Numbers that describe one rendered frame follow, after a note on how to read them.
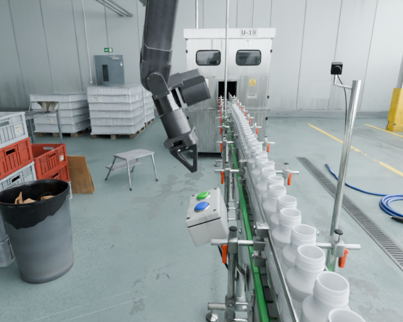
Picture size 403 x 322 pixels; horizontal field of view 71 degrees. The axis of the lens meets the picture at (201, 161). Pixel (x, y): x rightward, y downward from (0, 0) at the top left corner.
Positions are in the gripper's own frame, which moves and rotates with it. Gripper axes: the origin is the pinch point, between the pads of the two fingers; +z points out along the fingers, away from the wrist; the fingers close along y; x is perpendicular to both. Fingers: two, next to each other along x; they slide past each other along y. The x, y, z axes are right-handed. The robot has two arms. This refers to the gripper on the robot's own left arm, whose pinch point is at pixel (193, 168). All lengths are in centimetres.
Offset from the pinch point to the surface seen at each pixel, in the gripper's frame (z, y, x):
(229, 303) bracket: 26.1, -16.2, 0.2
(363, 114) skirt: 282, 956, -442
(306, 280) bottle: 11.2, -31.8, -15.4
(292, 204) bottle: 9.3, -13.7, -18.6
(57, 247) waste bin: 51, 98, 130
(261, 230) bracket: 11.8, -15.9, -11.3
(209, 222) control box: 9.8, -10.0, -1.0
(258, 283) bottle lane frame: 22.6, -16.8, -7.3
